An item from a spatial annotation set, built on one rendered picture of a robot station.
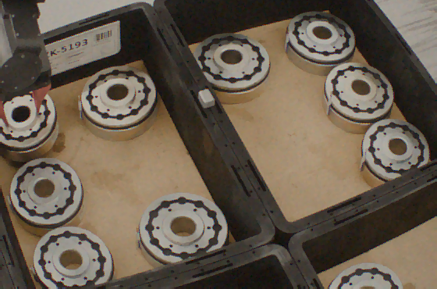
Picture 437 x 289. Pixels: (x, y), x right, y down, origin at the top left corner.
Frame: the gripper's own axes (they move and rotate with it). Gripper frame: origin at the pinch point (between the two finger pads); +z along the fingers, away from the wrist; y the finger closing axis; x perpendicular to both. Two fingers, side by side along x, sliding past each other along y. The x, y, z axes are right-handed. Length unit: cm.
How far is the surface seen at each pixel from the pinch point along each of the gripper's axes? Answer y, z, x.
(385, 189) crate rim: 35.5, -4.0, -30.4
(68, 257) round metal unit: -0.2, 4.1, -20.6
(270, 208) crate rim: 22.2, -4.1, -27.1
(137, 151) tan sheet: 14.1, 6.1, -7.5
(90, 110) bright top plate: 9.8, 2.9, -1.4
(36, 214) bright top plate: -2.2, 3.1, -14.0
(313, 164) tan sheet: 33.6, 6.1, -17.6
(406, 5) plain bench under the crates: 76, 20, 16
